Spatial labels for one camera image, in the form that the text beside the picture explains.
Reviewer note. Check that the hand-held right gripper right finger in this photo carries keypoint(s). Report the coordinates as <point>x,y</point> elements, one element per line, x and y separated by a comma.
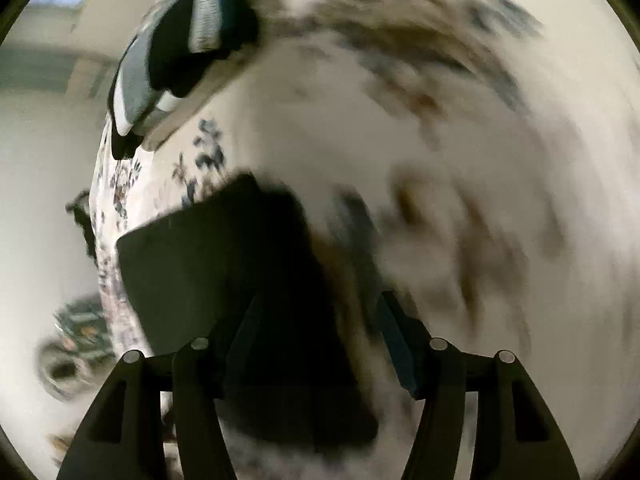
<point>400,345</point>

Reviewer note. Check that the black hanging clothing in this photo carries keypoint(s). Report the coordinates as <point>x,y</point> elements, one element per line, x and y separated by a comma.
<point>82,225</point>

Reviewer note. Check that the folded striped clothes stack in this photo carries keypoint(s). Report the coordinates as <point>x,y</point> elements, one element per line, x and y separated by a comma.
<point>175,45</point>

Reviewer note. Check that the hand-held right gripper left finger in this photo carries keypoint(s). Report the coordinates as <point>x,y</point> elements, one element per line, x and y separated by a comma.
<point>245,330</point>

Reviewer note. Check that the dark striped sweater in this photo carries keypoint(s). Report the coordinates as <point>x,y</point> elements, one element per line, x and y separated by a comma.
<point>200,260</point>

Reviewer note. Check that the bed with floral sheet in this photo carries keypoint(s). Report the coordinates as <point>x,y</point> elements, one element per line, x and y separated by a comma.
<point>400,160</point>

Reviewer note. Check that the standing fan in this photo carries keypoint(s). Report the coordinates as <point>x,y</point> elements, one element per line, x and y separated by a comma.
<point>65,370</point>

